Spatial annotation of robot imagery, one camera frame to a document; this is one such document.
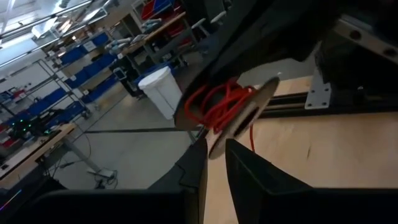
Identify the red storage bin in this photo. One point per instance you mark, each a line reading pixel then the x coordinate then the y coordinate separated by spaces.
pixel 149 9

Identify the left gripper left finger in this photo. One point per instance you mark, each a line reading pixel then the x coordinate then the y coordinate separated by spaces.
pixel 189 168

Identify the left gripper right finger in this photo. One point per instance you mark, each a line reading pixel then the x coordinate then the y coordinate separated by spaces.
pixel 252 171

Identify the blue storage bin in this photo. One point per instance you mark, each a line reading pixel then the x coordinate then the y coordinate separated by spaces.
pixel 90 70
pixel 74 54
pixel 46 102

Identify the wooden work table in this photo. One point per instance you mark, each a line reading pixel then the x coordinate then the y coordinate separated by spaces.
pixel 161 29

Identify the black robot with green lights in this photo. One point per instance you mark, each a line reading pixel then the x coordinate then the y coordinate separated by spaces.
pixel 28 127

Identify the wooden desk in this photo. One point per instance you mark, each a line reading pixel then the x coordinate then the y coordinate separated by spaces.
pixel 31 152

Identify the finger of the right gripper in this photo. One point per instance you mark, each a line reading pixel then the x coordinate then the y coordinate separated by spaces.
pixel 242 56

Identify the white plastic object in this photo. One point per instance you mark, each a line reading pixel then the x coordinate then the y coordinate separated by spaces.
pixel 161 90

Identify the white floor power strip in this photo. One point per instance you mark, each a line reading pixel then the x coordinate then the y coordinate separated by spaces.
pixel 105 174

